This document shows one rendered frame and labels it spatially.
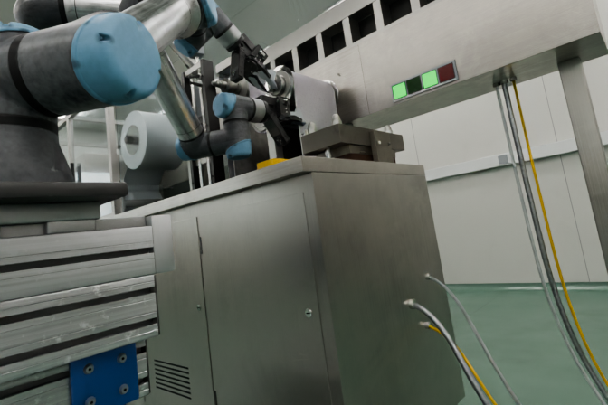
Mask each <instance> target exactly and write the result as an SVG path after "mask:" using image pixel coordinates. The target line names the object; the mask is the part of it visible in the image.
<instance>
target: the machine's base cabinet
mask: <svg viewBox="0 0 608 405"><path fill-rule="evenodd" d="M165 214H169V215H170V217H171V228H172V238H173V249H174V259H175V270H174V271H168V272H164V273H158V274H153V275H156V283H157V304H158V315H159V326H160V335H158V336H155V337H151V338H148V339H147V354H148V366H149V378H150V390H151V392H150V393H149V394H148V395H147V396H144V397H142V398H139V399H137V400H133V401H132V402H129V403H127V404H124V405H457V404H458V403H459V402H460V401H461V400H462V399H463V398H464V397H465V391H464V386H463V381H462V376H461V367H460V364H459V362H458V360H457V358H456V356H455V354H454V352H453V351H452V349H451V347H450V346H449V344H448V343H447V341H446V339H445V338H444V336H442V335H441V334H439V333H438V332H436V331H434V330H432V329H425V327H424V323H425V322H430V323H431V325H432V326H433V327H435V328H437V326H436V325H435V324H434V323H433V322H432V321H431V320H430V318H428V317H427V316H426V315H425V314H423V313H422V312H420V311H419V310H417V309H410V307H409V305H408V302H409V300H410V299H415V300H416V302H417V304H419V305H421V306H423V307H425V308H426V309H427V310H429V311H430V312H431V313H432V314H433V315H434V316H435V317H436V318H437V319H438V320H439V321H440V322H441V323H442V325H443V326H444V328H445V329H446V330H447V332H448V333H449V335H450V336H451V338H452V340H453V341H454V343H455V344H456V342H455V336H454V332H453V326H452V321H451V312H450V307H449V302H448V298H447V292H446V290H445V289H444V288H443V287H442V286H441V285H439V284H438V283H436V282H435V281H433V280H426V279H425V273H431V274H432V277H434V278H437V279H439V280H440V281H441V282H442V283H443V284H444V285H445V282H444V277H443V272H442V263H441V258H440V252H439V248H438V242H437V238H436V232H435V228H434V222H433V217H432V208H431V203H430V198H429V193H428V188H427V183H426V178H425V176H424V175H398V174H344V173H317V172H311V173H307V174H302V175H298V176H294V177H291V178H288V179H285V180H281V181H278V182H275V183H271V184H265V185H262V186H258V187H255V188H252V189H249V190H245V191H241V192H238V193H232V194H229V195H225V196H222V197H219V198H215V199H212V200H209V201H205V202H200V203H196V204H193V205H189V206H186V207H183V208H179V209H176V210H173V211H169V212H163V213H160V214H157V215H165ZM437 329H438V328H437Z"/></svg>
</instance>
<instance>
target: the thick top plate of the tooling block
mask: <svg viewBox="0 0 608 405"><path fill-rule="evenodd" d="M372 130H373V129H369V128H363V127H355V126H349V125H345V124H340V123H337V124H335V125H332V126H330V127H325V128H322V129H320V130H318V131H315V132H312V133H310V134H307V135H305V136H302V137H300V138H301V144H302V151H303V155H317V154H320V153H323V152H325V149H327V148H331V150H332V149H335V148H338V147H341V146H346V145H356V146H370V147H371V142H370V136H369V131H372ZM389 136H390V141H391V147H392V150H394V151H395V152H396V153H397V152H401V151H404V140H403V135H398V134H393V133H389Z"/></svg>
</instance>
